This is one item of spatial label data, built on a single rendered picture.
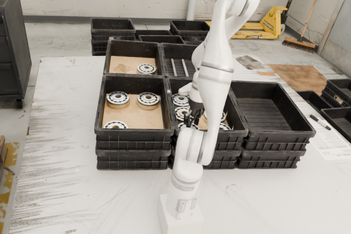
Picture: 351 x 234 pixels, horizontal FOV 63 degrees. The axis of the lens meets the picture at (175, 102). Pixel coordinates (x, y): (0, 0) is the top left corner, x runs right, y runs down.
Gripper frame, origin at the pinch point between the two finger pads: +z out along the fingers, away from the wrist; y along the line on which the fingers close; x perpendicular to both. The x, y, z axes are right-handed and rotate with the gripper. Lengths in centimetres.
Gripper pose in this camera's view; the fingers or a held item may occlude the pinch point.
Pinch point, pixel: (192, 124)
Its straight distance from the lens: 123.2
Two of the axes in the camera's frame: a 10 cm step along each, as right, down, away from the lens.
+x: -7.8, -4.3, 4.5
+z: -1.3, 8.2, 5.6
